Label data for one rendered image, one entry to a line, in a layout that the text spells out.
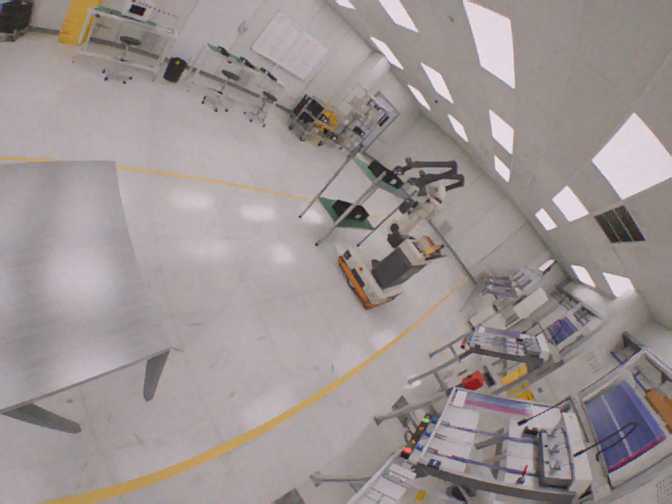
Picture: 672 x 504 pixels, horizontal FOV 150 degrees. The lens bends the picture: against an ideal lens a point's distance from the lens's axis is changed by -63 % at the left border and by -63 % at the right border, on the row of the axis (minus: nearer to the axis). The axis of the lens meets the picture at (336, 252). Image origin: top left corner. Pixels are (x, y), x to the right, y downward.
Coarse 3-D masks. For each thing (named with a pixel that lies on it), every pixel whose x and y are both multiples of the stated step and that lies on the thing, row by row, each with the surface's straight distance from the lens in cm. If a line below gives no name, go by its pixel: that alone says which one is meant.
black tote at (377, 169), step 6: (372, 162) 268; (372, 168) 265; (378, 168) 262; (384, 168) 290; (378, 174) 260; (390, 174) 273; (384, 180) 274; (390, 180) 282; (396, 180) 291; (396, 186) 301
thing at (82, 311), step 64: (0, 192) 96; (64, 192) 91; (0, 256) 79; (64, 256) 75; (128, 256) 74; (0, 320) 71; (64, 320) 66; (128, 320) 65; (0, 384) 67; (64, 384) 62
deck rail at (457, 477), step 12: (420, 468) 121; (444, 468) 119; (456, 480) 121; (468, 480) 120; (480, 480) 119; (492, 480) 121; (492, 492) 125; (504, 492) 125; (516, 492) 125; (528, 492) 125; (540, 492) 126; (552, 492) 128; (564, 492) 130
